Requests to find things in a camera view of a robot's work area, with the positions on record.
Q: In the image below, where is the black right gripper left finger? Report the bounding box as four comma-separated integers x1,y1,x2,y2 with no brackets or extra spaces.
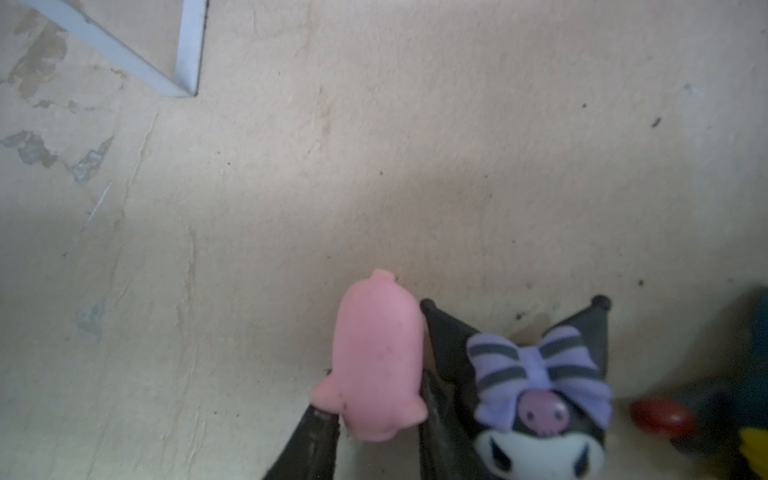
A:
263,405,340,480

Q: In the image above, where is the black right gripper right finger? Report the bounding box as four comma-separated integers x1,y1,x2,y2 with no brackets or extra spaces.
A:
418,371,480,480

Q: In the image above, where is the white two-tier shelf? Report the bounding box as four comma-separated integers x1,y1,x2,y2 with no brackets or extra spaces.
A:
24,0,209,98

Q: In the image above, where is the black purple Kuromi figurine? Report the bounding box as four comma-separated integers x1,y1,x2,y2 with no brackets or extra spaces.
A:
420,295,613,479

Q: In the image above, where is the purple toy figure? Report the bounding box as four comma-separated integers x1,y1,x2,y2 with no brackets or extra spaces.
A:
630,289,767,479

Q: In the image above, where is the yellow toy figure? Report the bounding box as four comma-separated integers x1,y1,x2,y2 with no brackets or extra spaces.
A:
739,427,768,480

